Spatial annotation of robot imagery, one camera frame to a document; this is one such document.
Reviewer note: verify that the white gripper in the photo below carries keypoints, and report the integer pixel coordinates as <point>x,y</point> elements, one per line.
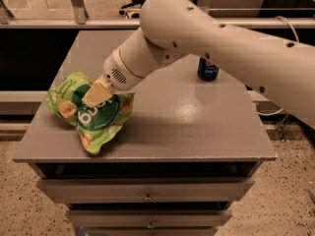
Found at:
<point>117,73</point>

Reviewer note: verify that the green rice chip bag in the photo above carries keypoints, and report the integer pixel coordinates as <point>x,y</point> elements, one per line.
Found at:
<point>95,126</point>

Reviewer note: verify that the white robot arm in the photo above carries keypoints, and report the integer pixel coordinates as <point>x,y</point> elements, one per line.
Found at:
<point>281,70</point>

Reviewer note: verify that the blue Pepsi can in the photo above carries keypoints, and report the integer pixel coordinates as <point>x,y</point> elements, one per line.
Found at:
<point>207,71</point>

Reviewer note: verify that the grey drawer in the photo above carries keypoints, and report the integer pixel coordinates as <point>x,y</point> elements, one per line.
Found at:
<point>148,218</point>
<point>145,190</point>

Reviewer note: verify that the top grey drawer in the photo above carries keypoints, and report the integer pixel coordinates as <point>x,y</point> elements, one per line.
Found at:
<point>145,190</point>

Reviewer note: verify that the metal railing frame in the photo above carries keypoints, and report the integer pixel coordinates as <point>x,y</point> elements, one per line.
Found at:
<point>58,10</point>

